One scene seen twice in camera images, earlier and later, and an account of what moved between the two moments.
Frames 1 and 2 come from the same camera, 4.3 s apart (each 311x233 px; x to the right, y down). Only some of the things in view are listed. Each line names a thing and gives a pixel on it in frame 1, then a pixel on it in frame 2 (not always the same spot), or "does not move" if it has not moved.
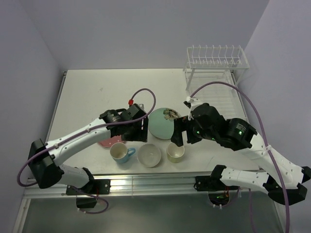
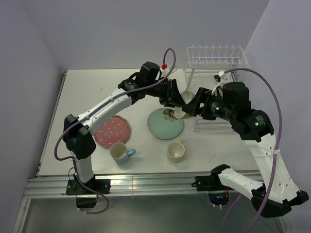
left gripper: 141,135 → 172,97
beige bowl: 149,155 → 187,96
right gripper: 180,124 → 203,95
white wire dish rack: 212,63 does not move
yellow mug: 175,153 does not move
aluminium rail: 133,184 does not move
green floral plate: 161,123 does not move
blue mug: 120,153 does not move
